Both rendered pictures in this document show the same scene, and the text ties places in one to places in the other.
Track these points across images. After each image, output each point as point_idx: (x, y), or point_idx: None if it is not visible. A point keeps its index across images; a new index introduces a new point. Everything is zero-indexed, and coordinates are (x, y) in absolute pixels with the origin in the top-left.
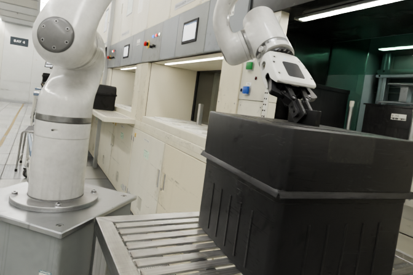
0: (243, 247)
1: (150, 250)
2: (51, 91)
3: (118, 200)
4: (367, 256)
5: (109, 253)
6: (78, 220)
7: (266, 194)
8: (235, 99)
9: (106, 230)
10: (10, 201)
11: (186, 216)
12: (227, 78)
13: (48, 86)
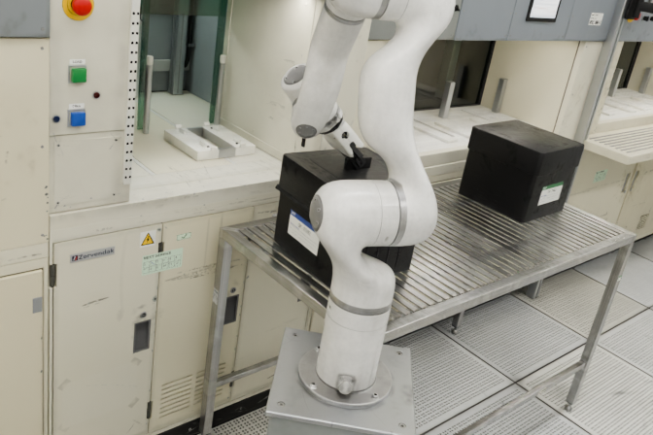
0: (394, 259)
1: (396, 306)
2: (392, 272)
3: (313, 335)
4: None
5: (413, 322)
6: (382, 347)
7: None
8: (43, 139)
9: (386, 329)
10: (387, 395)
11: (318, 293)
12: (0, 100)
13: (381, 274)
